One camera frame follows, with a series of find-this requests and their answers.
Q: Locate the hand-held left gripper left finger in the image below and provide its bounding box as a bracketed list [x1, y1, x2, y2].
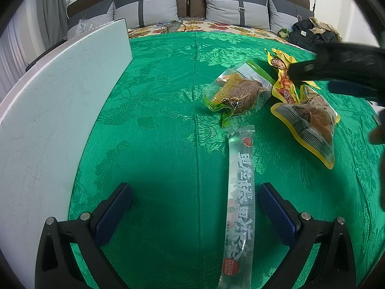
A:
[35, 182, 133, 289]

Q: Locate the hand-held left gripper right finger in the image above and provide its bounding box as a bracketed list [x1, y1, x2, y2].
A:
[258, 182, 357, 289]

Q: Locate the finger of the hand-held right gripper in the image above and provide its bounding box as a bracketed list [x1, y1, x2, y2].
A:
[288, 41, 385, 82]
[328, 81, 385, 103]

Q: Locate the long clear jelly tube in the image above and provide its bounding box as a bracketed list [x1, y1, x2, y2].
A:
[219, 126, 256, 288]

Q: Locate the yellow edged clear packet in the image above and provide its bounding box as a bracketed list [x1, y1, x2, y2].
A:
[271, 84, 341, 169]

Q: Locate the yellow cartoon figure packet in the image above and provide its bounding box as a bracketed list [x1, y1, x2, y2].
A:
[265, 48, 319, 103]

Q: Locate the brown snack green packet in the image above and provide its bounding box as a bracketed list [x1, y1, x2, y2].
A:
[202, 59, 276, 128]

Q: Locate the white cardboard box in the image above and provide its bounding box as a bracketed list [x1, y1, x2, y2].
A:
[0, 17, 134, 277]

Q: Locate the tan garment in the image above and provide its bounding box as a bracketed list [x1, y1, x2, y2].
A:
[310, 16, 342, 42]

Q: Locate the black jacket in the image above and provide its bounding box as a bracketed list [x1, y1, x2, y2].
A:
[289, 20, 337, 50]

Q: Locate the grey two-tone pillow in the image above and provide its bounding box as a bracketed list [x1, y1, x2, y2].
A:
[201, 0, 270, 31]
[68, 8, 115, 40]
[112, 0, 180, 29]
[268, 0, 315, 33]

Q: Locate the green patterned blanket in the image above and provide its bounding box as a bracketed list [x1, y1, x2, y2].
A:
[68, 32, 385, 289]

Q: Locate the floral bedsheet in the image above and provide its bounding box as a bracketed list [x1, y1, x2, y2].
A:
[128, 17, 301, 41]

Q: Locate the brown padded headboard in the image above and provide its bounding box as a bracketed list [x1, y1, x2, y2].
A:
[67, 0, 310, 26]

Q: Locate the clear plastic bag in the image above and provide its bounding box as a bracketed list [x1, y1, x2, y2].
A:
[75, 19, 100, 36]

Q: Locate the grey curtain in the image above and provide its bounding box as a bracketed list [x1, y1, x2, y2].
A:
[6, 0, 66, 76]

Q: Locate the black cable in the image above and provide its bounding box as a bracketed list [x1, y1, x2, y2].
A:
[158, 20, 186, 34]

